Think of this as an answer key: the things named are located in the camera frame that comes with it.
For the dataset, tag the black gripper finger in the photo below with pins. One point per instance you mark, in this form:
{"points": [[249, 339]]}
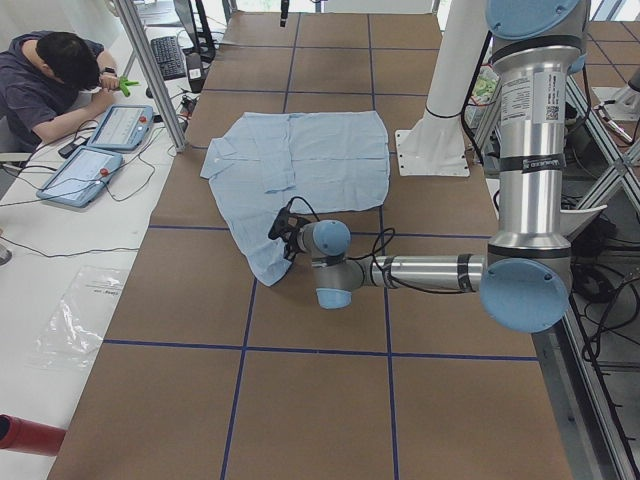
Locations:
{"points": [[284, 12]]}

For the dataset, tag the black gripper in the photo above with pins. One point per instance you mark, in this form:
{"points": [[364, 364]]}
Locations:
{"points": [[292, 246]]}

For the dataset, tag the light blue button shirt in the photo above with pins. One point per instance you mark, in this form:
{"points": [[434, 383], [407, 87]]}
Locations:
{"points": [[333, 161]]}

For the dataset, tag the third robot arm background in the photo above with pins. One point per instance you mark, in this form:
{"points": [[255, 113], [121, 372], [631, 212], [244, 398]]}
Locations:
{"points": [[620, 103]]}

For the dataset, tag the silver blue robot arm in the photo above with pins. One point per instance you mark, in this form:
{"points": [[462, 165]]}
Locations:
{"points": [[524, 279]]}

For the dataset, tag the black keyboard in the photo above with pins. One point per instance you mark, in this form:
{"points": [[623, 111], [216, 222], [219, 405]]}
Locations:
{"points": [[169, 57]]}

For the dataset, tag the green plastic toy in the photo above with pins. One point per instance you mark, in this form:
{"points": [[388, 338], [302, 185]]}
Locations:
{"points": [[125, 85]]}

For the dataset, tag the upper blue teach pendant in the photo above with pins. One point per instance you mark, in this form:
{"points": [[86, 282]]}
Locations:
{"points": [[122, 128]]}

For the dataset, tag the blue teach pendant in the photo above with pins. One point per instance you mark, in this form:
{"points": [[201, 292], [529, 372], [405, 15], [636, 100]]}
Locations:
{"points": [[83, 176], [122, 128]]}

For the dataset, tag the lower blue teach pendant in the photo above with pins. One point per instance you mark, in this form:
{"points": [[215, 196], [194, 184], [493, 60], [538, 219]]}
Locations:
{"points": [[83, 176]]}

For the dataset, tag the clear plastic bag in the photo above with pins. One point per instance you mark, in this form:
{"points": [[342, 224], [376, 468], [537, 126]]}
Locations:
{"points": [[73, 335]]}

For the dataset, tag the seated person in navy shirt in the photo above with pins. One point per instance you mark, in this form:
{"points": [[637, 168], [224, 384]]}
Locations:
{"points": [[52, 83]]}

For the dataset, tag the white chair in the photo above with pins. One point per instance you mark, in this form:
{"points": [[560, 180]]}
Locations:
{"points": [[574, 221]]}

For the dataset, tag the red cylinder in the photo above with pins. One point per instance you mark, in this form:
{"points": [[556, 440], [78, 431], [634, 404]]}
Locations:
{"points": [[24, 436]]}

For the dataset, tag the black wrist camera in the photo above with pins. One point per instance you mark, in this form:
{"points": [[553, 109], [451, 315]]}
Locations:
{"points": [[285, 225]]}

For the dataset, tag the aluminium frame post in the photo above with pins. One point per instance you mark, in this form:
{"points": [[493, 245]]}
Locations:
{"points": [[135, 31]]}

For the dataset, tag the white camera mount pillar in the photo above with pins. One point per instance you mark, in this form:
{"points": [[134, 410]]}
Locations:
{"points": [[435, 145]]}

